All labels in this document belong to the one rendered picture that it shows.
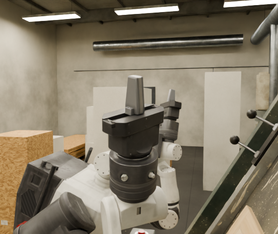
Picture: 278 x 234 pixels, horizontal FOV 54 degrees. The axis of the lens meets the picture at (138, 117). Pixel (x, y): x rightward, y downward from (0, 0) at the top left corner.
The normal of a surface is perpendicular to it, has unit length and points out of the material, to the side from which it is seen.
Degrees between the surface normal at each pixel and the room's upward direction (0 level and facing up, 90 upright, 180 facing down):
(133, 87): 100
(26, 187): 90
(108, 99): 90
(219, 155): 90
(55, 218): 65
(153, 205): 105
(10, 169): 90
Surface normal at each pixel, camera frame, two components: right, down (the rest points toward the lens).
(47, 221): -0.22, -0.45
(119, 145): -0.71, 0.22
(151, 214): 0.36, 0.32
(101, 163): -0.33, 0.01
